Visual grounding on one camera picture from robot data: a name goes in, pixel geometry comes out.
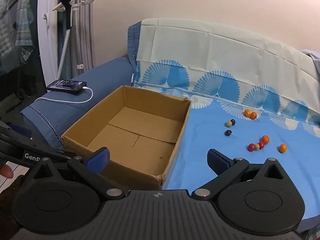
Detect brown cardboard box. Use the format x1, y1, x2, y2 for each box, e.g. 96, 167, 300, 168
61, 85, 192, 190

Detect white charging cable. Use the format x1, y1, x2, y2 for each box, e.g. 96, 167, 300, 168
34, 86, 94, 104

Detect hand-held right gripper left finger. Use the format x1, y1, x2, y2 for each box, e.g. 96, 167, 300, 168
31, 147, 126, 201

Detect grey curtain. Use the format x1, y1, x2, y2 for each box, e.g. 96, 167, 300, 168
58, 0, 96, 80

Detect garment steamer with braided hose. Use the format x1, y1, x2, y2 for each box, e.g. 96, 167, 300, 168
55, 0, 73, 81

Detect blue fan print sheet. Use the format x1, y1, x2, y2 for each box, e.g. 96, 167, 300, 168
132, 17, 320, 233

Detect person's left hand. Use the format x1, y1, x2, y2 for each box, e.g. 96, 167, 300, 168
0, 164, 14, 179

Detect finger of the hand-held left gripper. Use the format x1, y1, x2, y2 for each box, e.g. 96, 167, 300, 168
54, 149, 77, 161

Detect pale printed cloth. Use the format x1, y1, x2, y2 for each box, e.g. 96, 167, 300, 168
301, 49, 320, 77

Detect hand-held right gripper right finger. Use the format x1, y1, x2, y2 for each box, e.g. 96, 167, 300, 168
191, 149, 285, 201

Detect black smartphone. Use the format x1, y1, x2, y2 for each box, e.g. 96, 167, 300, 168
47, 80, 87, 95

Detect hanging plaid shirt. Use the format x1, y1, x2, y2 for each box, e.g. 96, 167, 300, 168
14, 0, 35, 63

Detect white door frame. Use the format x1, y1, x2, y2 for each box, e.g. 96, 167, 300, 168
37, 0, 60, 87

